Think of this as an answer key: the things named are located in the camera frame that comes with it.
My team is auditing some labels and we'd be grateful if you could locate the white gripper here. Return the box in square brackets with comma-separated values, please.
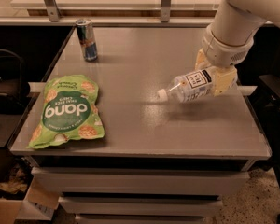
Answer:
[195, 25, 254, 96]

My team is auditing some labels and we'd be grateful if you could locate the clear blue-label plastic bottle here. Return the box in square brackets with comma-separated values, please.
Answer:
[157, 68, 215, 103]

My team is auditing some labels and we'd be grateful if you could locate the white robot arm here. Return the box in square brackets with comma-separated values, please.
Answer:
[194, 0, 280, 97]

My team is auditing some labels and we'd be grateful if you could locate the redbull can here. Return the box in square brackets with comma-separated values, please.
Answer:
[76, 19, 98, 62]

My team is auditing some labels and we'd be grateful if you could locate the grey drawer cabinet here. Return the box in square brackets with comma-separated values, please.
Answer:
[11, 28, 270, 224]

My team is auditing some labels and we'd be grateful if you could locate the green dang chips bag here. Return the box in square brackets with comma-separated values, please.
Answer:
[28, 75, 105, 149]

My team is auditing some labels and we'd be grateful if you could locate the black office chair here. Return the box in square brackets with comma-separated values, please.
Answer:
[0, 49, 30, 115]

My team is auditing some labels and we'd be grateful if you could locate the cardboard box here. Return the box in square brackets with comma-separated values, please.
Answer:
[0, 178, 59, 224]

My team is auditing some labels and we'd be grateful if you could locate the middle metal bracket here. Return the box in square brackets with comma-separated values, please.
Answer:
[160, 0, 171, 22]

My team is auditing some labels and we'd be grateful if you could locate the metal bracket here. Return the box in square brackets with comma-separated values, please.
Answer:
[160, 0, 171, 22]
[44, 0, 60, 22]

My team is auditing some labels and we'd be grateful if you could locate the left metal bracket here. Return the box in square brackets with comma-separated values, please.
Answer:
[44, 0, 60, 22]

